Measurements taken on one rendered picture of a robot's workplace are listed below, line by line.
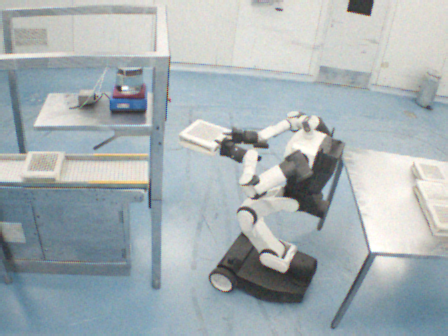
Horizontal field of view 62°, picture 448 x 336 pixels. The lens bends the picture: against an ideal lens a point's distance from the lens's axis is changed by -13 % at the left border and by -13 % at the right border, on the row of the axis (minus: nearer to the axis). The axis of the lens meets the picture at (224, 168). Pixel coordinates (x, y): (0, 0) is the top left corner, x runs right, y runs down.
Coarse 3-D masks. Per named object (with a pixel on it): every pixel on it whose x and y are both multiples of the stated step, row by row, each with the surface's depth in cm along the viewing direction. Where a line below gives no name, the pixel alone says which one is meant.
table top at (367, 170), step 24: (360, 168) 283; (384, 168) 287; (408, 168) 291; (360, 192) 259; (384, 192) 262; (408, 192) 266; (360, 216) 241; (384, 216) 242; (408, 216) 244; (384, 240) 224; (408, 240) 225; (432, 240) 227
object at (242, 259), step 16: (240, 240) 302; (224, 256) 288; (240, 256) 289; (256, 256) 294; (304, 256) 272; (240, 272) 280; (256, 272) 281; (272, 272) 282; (288, 272) 284; (304, 272) 269; (240, 288) 283; (256, 288) 275; (272, 288) 270; (288, 288) 272; (304, 288) 273
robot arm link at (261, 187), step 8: (272, 168) 215; (248, 176) 218; (256, 176) 216; (264, 176) 214; (272, 176) 212; (280, 176) 212; (240, 184) 219; (248, 184) 214; (256, 184) 214; (264, 184) 213; (272, 184) 213; (264, 192) 217
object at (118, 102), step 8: (112, 88) 217; (144, 88) 217; (112, 96) 208; (120, 96) 207; (128, 96) 208; (136, 96) 209; (144, 96) 211; (112, 104) 207; (120, 104) 208; (128, 104) 209; (136, 104) 210; (144, 104) 211
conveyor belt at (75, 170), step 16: (0, 160) 236; (16, 160) 238; (80, 160) 247; (0, 176) 224; (16, 176) 226; (64, 176) 232; (80, 176) 234; (96, 176) 236; (112, 176) 238; (128, 176) 240; (144, 176) 242
